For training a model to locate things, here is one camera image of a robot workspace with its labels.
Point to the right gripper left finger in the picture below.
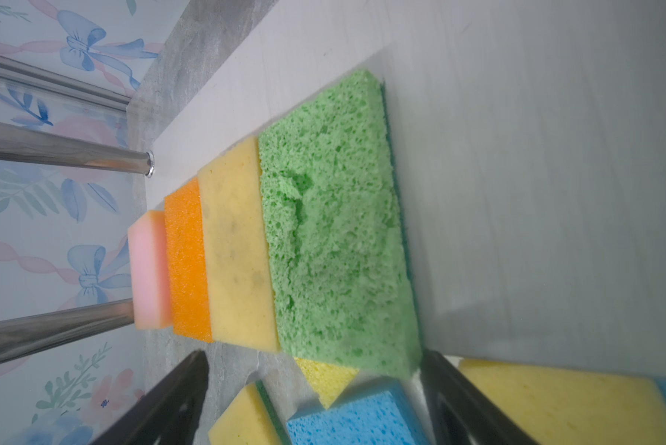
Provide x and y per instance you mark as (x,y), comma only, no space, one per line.
(170,413)

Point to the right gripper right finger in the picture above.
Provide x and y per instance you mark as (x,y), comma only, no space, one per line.
(460,413)

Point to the dark yellow sponge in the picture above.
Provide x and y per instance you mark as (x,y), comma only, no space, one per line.
(557,406)

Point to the yellow sponge bottom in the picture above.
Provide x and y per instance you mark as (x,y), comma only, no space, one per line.
(240,290)

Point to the green sponge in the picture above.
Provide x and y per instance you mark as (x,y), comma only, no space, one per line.
(335,235)

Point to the white two-tier shelf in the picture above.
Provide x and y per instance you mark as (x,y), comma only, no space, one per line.
(529,139)

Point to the yellow sponge under orange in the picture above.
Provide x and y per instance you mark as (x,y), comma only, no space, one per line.
(250,419)

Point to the yellow sponge upper left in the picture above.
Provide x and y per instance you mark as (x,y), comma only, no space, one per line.
(327,381)

